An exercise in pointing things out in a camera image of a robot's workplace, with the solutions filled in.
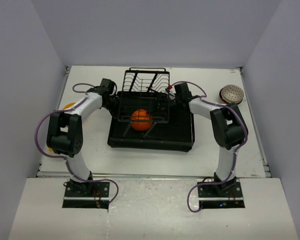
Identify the orange bowl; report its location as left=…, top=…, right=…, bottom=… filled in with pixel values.
left=130, top=109, right=153, bottom=132

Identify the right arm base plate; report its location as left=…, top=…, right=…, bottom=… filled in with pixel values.
left=197, top=181, right=243, bottom=200

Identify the pink flower bowl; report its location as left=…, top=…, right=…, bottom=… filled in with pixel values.
left=219, top=92, right=244, bottom=105

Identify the black wire dish rack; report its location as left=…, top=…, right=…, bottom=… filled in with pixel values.
left=117, top=67, right=170, bottom=138

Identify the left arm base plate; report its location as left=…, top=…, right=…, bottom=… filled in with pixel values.
left=63, top=180, right=110, bottom=200

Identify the yellow bowl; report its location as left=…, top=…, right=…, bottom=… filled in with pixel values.
left=63, top=102, right=75, bottom=110

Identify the brown patterned bowl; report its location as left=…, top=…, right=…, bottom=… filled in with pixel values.
left=219, top=84, right=245, bottom=104

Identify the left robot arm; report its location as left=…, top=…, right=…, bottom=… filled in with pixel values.
left=46, top=78, right=118, bottom=197

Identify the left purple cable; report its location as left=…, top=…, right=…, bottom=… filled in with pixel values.
left=33, top=82, right=119, bottom=204

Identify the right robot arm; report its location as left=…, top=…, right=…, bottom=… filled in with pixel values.
left=169, top=81, right=249, bottom=197

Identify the black drip tray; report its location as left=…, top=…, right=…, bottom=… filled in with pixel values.
left=106, top=90, right=196, bottom=153

